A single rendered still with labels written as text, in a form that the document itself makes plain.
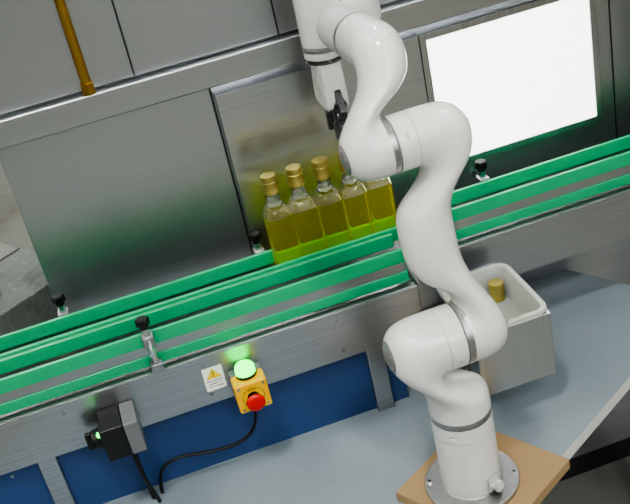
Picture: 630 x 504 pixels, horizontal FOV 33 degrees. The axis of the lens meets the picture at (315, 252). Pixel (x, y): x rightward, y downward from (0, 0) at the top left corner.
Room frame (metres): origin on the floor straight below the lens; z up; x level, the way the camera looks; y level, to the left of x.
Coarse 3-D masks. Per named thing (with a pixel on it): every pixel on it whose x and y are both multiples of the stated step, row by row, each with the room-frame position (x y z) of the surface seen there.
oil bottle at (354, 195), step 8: (344, 184) 2.06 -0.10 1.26; (352, 184) 2.05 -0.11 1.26; (360, 184) 2.05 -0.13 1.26; (344, 192) 2.04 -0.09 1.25; (352, 192) 2.04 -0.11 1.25; (360, 192) 2.04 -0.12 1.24; (344, 200) 2.04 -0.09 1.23; (352, 200) 2.04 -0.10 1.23; (360, 200) 2.04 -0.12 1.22; (368, 200) 2.04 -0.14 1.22; (344, 208) 2.05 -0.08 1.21; (352, 208) 2.04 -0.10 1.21; (360, 208) 2.04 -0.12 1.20; (368, 208) 2.04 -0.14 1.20; (352, 216) 2.03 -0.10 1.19; (360, 216) 2.04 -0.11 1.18; (368, 216) 2.04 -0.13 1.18; (352, 224) 2.03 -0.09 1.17; (360, 224) 2.04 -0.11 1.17; (368, 224) 2.04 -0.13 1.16; (352, 232) 2.03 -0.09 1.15; (360, 232) 2.04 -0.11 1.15; (368, 232) 2.04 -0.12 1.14
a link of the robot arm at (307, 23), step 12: (300, 0) 2.03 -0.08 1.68; (312, 0) 2.02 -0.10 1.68; (324, 0) 2.03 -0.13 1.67; (336, 0) 2.04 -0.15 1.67; (300, 12) 2.04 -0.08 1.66; (312, 12) 2.02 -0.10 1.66; (300, 24) 2.04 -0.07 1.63; (312, 24) 2.02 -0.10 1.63; (300, 36) 2.06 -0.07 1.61; (312, 36) 2.03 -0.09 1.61; (312, 48) 2.03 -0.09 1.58; (324, 48) 2.02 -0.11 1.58
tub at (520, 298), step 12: (492, 264) 2.00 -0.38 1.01; (504, 264) 1.99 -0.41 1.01; (480, 276) 1.98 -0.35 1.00; (492, 276) 1.99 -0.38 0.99; (504, 276) 1.98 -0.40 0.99; (516, 276) 1.93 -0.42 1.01; (504, 288) 1.98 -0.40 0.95; (516, 288) 1.92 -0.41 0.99; (528, 288) 1.87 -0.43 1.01; (444, 300) 1.91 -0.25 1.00; (504, 300) 1.95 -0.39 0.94; (516, 300) 1.92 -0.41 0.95; (528, 300) 1.86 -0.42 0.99; (540, 300) 1.82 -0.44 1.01; (504, 312) 1.91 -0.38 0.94; (516, 312) 1.90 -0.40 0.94; (540, 312) 1.78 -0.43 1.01
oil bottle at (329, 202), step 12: (324, 192) 2.04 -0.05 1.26; (336, 192) 2.04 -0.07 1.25; (324, 204) 2.03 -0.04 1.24; (336, 204) 2.03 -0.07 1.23; (324, 216) 2.03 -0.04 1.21; (336, 216) 2.03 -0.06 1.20; (324, 228) 2.03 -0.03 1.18; (336, 228) 2.03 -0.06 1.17; (324, 240) 2.04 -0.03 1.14; (336, 240) 2.03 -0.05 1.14; (348, 240) 2.03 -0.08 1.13
